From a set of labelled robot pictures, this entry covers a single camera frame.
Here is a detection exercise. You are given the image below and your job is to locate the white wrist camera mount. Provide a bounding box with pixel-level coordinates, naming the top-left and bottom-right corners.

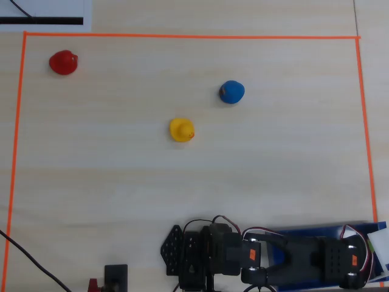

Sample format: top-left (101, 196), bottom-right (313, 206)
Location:
top-left (366, 230), bottom-right (389, 282)

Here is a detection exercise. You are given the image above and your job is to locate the white paper with black bar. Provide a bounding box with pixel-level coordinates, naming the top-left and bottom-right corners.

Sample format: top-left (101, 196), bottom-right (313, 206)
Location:
top-left (0, 0), bottom-right (92, 32)

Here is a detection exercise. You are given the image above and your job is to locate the thin black cable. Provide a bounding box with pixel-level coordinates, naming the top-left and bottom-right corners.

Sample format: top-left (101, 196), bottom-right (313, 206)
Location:
top-left (10, 0), bottom-right (36, 18)

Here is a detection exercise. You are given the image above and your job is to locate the orange tape strip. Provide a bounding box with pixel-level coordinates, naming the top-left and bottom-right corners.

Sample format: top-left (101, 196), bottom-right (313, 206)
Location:
top-left (23, 31), bottom-right (362, 40)
top-left (355, 36), bottom-right (385, 288)
top-left (3, 32), bottom-right (28, 292)

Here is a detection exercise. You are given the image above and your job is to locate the black clamp with red knob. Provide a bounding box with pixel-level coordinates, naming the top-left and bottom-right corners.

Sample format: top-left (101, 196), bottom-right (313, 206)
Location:
top-left (87, 263), bottom-right (129, 292)

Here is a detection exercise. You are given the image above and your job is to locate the blue rubber duck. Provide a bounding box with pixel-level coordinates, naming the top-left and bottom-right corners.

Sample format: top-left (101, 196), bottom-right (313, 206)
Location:
top-left (218, 80), bottom-right (246, 105)

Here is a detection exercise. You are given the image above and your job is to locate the red rubber duck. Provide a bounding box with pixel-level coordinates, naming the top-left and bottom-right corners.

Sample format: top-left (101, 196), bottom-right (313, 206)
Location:
top-left (48, 49), bottom-right (79, 76)

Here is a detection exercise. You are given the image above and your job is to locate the yellow rubber duck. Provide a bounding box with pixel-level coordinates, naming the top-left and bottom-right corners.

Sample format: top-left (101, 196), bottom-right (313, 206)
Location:
top-left (168, 117), bottom-right (196, 144)

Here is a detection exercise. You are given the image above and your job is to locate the black power cable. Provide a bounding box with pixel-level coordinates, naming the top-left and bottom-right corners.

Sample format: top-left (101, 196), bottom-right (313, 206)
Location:
top-left (0, 229), bottom-right (72, 292)

